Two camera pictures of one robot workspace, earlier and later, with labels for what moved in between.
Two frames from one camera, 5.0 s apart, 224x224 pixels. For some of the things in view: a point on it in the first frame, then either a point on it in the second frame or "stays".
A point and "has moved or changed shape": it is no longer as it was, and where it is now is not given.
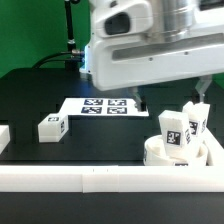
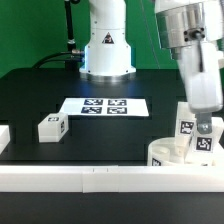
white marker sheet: x=101 y=107 stays
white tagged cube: x=53 y=128 stays
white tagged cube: x=176 y=134 has moved or changed shape
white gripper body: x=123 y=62 → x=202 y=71
